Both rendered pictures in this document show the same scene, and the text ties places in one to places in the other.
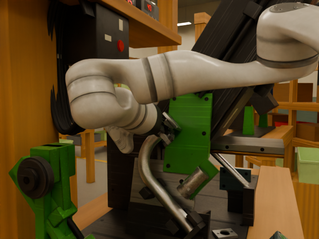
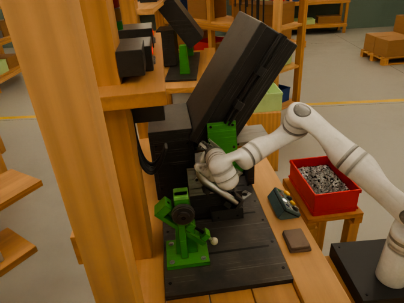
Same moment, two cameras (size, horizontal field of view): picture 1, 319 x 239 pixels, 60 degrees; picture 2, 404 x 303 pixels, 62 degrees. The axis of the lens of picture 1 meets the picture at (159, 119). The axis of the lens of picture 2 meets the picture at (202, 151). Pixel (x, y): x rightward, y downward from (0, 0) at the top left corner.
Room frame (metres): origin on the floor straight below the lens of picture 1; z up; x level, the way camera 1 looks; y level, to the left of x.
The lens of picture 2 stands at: (-0.30, 0.55, 1.81)
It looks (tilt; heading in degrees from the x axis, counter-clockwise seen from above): 29 degrees down; 332
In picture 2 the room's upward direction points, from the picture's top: 4 degrees counter-clockwise
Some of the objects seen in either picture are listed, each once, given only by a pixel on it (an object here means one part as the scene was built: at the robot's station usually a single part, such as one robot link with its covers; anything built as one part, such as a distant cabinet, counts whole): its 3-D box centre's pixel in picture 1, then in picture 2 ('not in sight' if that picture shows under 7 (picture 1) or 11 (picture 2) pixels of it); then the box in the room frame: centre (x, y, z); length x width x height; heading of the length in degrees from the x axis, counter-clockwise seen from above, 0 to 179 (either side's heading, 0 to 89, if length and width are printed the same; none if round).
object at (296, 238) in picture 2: not in sight; (296, 240); (0.36, -0.16, 0.91); 0.10 x 0.08 x 0.03; 155
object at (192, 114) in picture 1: (191, 131); (221, 143); (0.74, -0.09, 1.17); 0.13 x 0.12 x 0.20; 158
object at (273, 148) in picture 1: (215, 143); (224, 138); (0.87, -0.18, 1.11); 0.39 x 0.16 x 0.03; 68
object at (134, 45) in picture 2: not in sight; (132, 57); (0.65, 0.26, 1.59); 0.15 x 0.07 x 0.07; 158
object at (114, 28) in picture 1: (97, 40); (146, 93); (0.81, 0.18, 1.42); 0.17 x 0.12 x 0.15; 158
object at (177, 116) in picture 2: (151, 150); (172, 149); (0.98, 0.03, 1.07); 0.30 x 0.18 x 0.34; 158
